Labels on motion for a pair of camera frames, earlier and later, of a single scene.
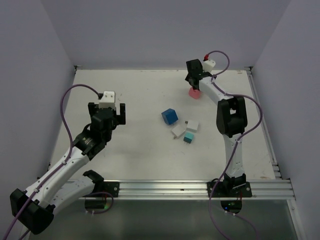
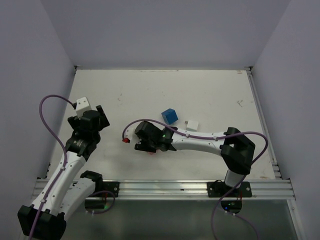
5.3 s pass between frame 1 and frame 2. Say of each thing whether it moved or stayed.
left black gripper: moved
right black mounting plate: stayed
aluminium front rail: stayed
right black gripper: moved
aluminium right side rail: stayed
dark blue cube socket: stayed
